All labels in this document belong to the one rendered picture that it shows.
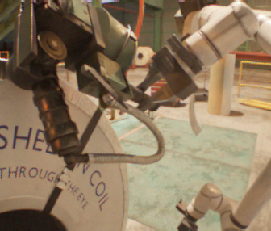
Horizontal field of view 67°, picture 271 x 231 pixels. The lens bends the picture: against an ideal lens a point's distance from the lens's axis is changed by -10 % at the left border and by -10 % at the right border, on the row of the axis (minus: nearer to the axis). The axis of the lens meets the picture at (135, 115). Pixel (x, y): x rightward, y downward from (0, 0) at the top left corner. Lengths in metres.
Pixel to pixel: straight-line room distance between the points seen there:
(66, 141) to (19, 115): 0.19
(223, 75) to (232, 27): 4.38
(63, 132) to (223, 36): 0.38
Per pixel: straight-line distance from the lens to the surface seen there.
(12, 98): 0.52
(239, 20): 0.53
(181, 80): 0.52
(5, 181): 0.56
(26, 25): 0.39
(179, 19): 1.27
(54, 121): 0.38
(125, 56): 0.51
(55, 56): 0.38
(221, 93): 4.95
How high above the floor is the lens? 1.36
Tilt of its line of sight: 17 degrees down
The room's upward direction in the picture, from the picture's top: straight up
